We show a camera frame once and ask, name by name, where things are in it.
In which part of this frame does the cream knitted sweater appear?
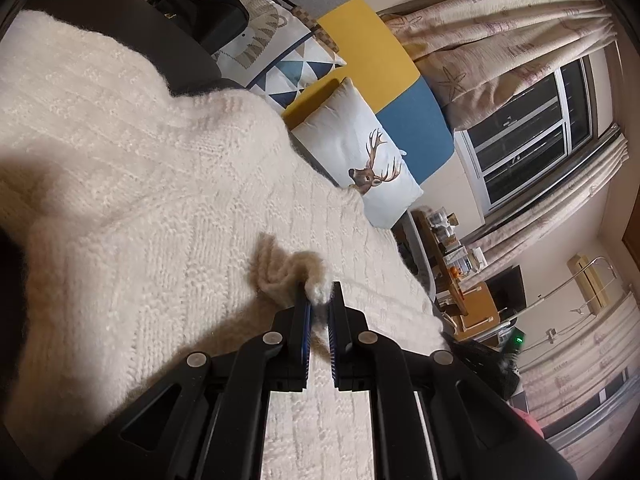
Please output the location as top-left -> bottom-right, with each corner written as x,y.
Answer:
1,11 -> 444,474

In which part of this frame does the pink quilted blanket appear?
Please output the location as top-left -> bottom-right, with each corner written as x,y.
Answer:
512,406 -> 544,438

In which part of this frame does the wooden side table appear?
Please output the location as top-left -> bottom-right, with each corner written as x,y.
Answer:
412,210 -> 500,341

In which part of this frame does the black television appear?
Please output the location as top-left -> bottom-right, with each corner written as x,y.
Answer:
486,266 -> 526,313

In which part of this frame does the white deer print pillow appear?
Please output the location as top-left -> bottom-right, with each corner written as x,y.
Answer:
293,78 -> 423,229

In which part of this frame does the grey yellow blue sofa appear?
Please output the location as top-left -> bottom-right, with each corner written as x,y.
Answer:
98,0 -> 457,296

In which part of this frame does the triangle pattern pillow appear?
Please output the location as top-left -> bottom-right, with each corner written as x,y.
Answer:
213,0 -> 346,114

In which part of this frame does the beige patterned curtain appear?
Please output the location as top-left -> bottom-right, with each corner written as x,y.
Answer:
386,0 -> 615,131

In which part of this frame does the black handbag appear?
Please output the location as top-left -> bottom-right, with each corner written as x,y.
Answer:
152,0 -> 250,54

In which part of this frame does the wall air conditioner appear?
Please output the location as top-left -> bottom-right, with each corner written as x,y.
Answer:
567,255 -> 610,315

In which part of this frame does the window with white frame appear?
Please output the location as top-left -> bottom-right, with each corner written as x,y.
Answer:
454,56 -> 598,216

